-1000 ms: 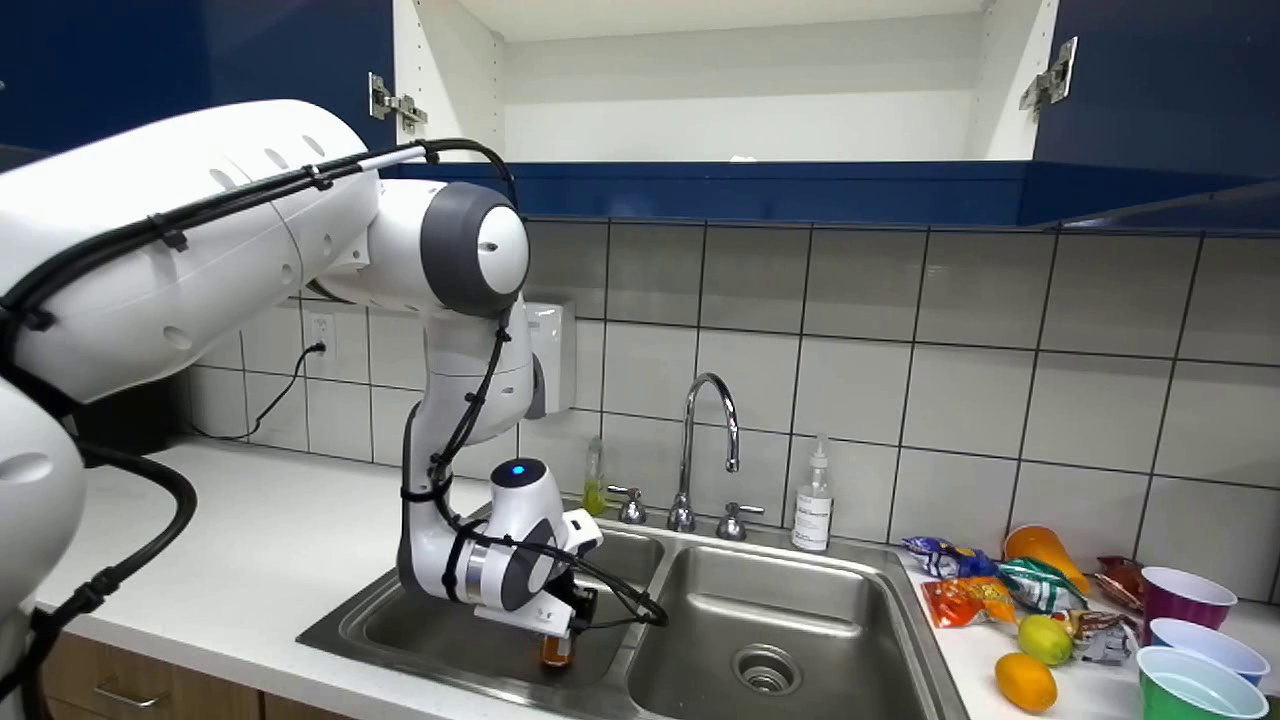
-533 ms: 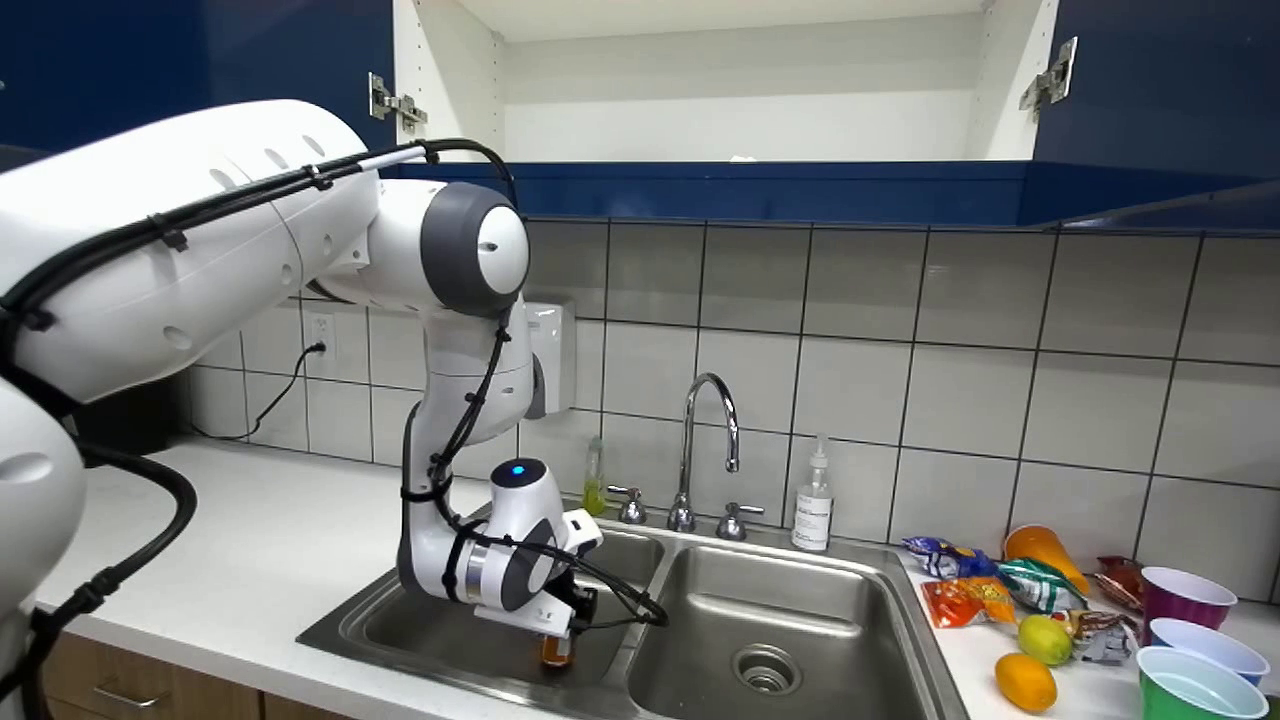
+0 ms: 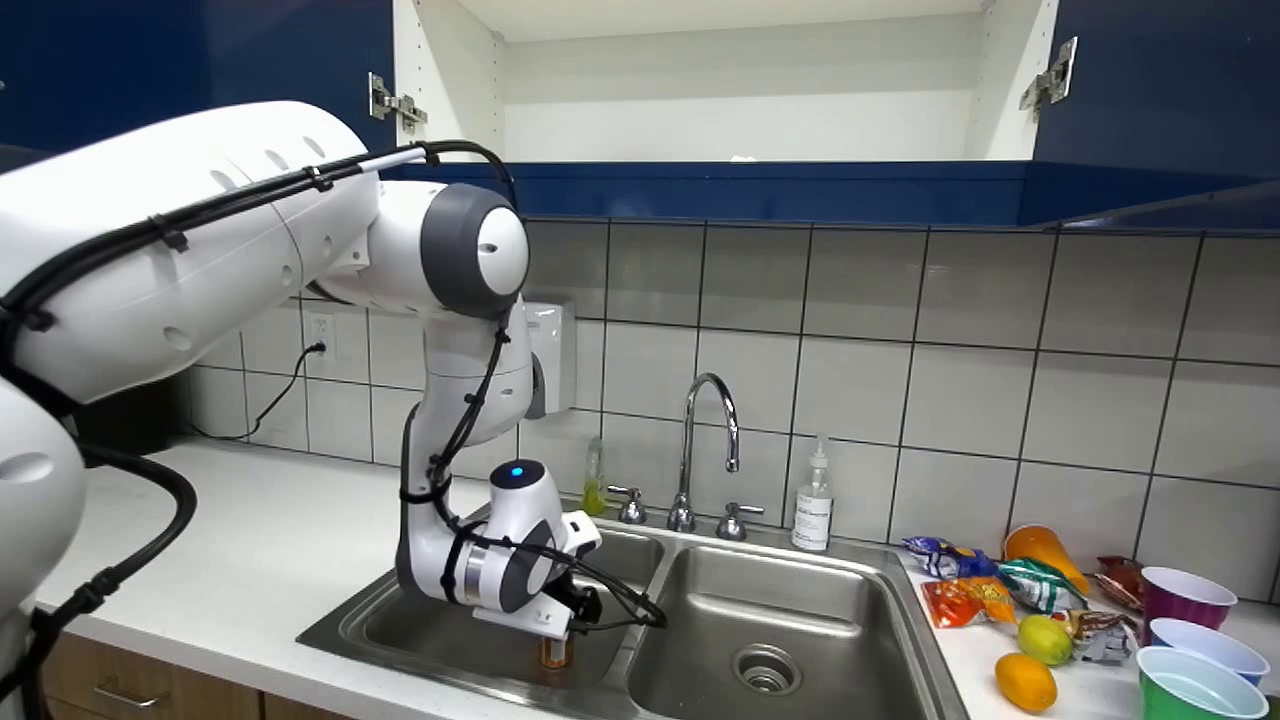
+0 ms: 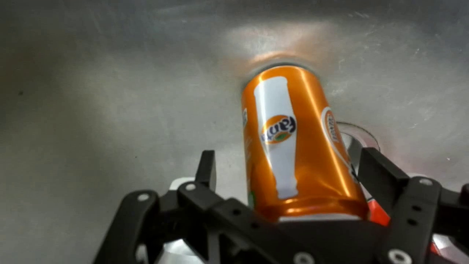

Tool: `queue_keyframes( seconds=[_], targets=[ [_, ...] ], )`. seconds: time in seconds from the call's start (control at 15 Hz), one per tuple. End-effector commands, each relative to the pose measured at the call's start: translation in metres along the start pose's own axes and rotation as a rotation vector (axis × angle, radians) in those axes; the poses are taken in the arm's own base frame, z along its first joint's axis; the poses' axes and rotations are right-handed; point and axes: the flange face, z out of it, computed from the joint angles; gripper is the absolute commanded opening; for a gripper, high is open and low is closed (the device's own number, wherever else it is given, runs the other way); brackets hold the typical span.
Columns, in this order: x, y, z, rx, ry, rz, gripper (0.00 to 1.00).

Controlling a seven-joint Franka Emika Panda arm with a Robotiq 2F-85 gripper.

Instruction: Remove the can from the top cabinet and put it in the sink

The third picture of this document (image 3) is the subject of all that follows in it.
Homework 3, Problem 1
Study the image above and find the wooden base cabinet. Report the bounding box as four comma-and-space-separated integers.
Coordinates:
38, 626, 352, 720

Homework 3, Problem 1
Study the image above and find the purple plastic cup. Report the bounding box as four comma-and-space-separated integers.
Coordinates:
1135, 565, 1243, 637

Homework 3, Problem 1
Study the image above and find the clear pump soap bottle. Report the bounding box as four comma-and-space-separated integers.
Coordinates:
789, 435, 842, 558

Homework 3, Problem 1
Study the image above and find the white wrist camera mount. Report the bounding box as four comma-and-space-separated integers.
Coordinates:
556, 507, 609, 558

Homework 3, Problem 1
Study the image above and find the black microwave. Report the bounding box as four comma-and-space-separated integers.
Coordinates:
77, 381, 183, 461

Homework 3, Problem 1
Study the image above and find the white wall soap dispenser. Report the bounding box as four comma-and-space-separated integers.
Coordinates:
517, 299, 579, 419

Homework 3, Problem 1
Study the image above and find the blue plastic cup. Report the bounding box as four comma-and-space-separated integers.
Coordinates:
1145, 611, 1276, 685

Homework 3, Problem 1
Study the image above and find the silver colourful snack wrapper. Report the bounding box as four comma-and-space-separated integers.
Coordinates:
1068, 608, 1141, 669

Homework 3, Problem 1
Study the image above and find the stainless steel double sink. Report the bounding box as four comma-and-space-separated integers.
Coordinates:
292, 507, 978, 720

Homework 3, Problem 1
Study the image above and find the green snack bag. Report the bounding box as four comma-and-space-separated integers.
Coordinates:
997, 557, 1092, 618

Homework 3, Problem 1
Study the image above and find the red-orange chip bag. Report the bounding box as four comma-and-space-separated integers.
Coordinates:
921, 570, 1026, 637

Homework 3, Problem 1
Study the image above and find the orange toy squash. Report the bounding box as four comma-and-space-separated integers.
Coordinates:
1002, 523, 1098, 598

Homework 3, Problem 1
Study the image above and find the metal drawer handle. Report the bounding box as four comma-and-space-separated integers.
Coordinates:
89, 680, 164, 714

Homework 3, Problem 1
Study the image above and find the black power cord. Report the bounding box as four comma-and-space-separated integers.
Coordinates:
215, 341, 333, 444

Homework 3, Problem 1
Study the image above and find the green plastic cup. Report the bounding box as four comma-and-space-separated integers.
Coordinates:
1131, 645, 1276, 720

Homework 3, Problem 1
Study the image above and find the chrome gooseneck faucet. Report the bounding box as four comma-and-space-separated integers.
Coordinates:
605, 368, 769, 543

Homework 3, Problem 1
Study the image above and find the orange fruit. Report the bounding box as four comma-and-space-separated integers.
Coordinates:
992, 649, 1066, 720

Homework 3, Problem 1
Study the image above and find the blue snack bag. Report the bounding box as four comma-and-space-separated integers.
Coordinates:
902, 533, 1002, 579

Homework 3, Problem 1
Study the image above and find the green apple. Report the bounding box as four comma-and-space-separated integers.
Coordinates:
1012, 608, 1079, 670

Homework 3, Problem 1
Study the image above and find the open white-lined wall cabinet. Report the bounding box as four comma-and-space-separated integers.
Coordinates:
383, 0, 1071, 232

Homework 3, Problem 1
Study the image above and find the white wall power outlet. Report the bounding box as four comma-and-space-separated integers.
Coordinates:
295, 333, 341, 393

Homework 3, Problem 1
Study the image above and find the green dish soap bottle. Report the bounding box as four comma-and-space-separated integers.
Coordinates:
578, 435, 618, 523

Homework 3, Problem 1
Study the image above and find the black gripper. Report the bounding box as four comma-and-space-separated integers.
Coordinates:
563, 570, 614, 638

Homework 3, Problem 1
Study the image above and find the blue glossy cabinet door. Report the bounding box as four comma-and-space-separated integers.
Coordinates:
0, 0, 400, 174
1032, 0, 1280, 189

